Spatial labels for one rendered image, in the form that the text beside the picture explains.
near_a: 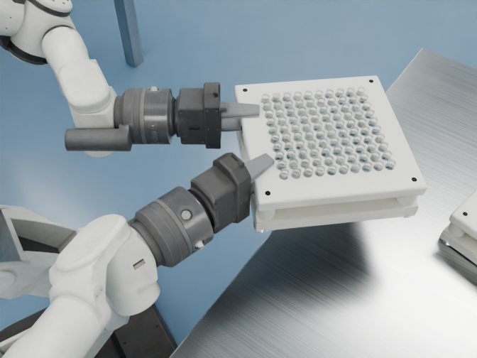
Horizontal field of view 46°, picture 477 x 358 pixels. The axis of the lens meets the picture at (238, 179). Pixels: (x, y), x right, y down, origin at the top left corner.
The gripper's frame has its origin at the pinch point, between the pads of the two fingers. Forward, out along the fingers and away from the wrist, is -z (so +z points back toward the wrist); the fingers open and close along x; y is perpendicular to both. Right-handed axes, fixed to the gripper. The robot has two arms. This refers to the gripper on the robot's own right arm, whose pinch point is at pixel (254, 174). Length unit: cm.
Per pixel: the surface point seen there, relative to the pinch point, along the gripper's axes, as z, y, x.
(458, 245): -24.7, 23.3, 15.6
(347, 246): -11.5, 11.3, 17.3
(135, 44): -62, -148, 94
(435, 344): -8.9, 31.4, 17.3
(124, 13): -59, -148, 77
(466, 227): -24.7, 23.1, 10.7
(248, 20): -122, -141, 105
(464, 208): -27.0, 20.8, 10.0
